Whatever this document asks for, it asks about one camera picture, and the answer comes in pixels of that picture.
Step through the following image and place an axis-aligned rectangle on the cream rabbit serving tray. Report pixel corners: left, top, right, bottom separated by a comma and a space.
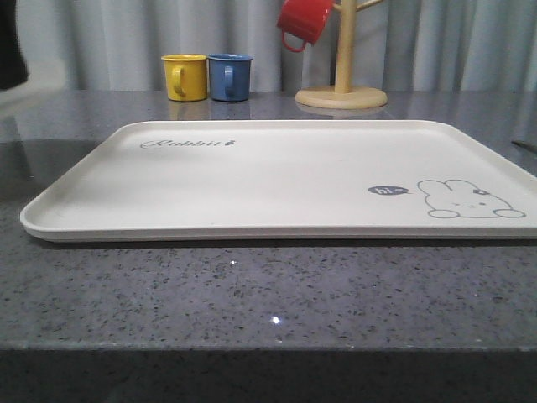
20, 120, 536, 242

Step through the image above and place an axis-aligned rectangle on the dark robot arm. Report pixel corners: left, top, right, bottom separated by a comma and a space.
0, 0, 29, 91

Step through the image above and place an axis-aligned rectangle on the yellow mug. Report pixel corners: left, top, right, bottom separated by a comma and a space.
161, 54, 208, 102

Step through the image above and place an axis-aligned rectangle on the red mug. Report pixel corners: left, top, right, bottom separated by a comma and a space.
277, 0, 332, 53

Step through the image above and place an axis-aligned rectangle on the wooden mug tree stand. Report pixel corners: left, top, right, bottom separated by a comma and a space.
295, 0, 388, 110

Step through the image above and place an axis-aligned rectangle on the silver metal fork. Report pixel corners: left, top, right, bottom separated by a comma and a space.
511, 140, 537, 154

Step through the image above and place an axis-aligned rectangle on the blue mug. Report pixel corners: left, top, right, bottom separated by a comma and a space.
207, 54, 253, 102

